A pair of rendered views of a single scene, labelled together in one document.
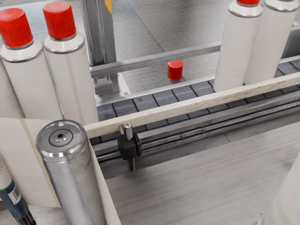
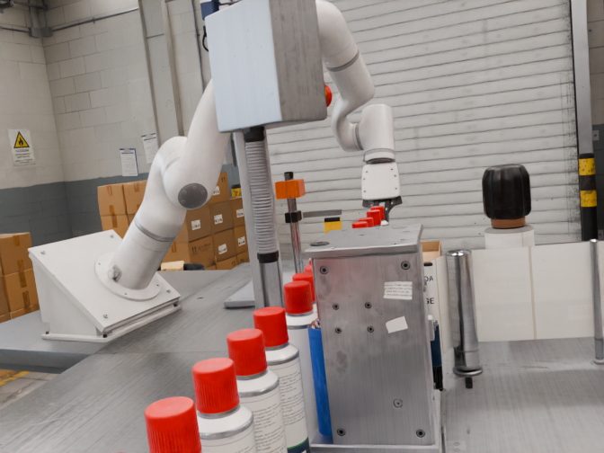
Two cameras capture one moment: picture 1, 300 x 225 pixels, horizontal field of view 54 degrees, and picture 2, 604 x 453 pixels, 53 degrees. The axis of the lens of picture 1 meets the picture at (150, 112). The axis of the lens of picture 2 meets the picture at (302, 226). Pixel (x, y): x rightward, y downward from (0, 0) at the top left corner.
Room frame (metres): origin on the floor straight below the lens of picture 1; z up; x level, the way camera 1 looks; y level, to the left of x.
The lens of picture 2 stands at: (-0.17, 0.93, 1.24)
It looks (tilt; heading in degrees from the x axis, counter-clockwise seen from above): 7 degrees down; 305
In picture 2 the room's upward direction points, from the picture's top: 6 degrees counter-clockwise
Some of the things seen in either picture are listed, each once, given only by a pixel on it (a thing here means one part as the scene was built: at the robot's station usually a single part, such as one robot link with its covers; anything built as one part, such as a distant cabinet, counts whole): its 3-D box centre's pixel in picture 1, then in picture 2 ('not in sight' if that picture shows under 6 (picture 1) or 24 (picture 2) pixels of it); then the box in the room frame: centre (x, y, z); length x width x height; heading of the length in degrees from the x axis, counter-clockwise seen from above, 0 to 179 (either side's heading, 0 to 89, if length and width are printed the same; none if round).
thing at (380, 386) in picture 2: not in sight; (373, 355); (0.14, 0.37, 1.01); 0.14 x 0.13 x 0.26; 110
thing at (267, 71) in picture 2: not in sight; (266, 66); (0.42, 0.13, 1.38); 0.17 x 0.10 x 0.19; 165
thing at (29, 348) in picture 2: not in sight; (173, 307); (1.21, -0.33, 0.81); 0.90 x 0.90 x 0.04; 9
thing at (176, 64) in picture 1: (175, 68); not in sight; (0.54, -0.06, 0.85); 0.03 x 0.03 x 0.03
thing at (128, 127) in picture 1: (130, 152); not in sight; (0.28, 0.03, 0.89); 0.03 x 0.03 x 0.12; 20
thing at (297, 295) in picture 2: not in sight; (306, 365); (0.25, 0.35, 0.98); 0.05 x 0.05 x 0.20
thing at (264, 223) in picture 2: not in sight; (261, 195); (0.41, 0.19, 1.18); 0.04 x 0.04 x 0.21
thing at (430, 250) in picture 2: not in sight; (402, 256); (0.72, -0.93, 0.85); 0.30 x 0.26 x 0.04; 110
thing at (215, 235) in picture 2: not in sight; (184, 241); (3.71, -2.85, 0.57); 1.20 x 0.85 x 1.14; 101
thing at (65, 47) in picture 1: (72, 77); not in sight; (0.34, 0.11, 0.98); 0.05 x 0.05 x 0.20
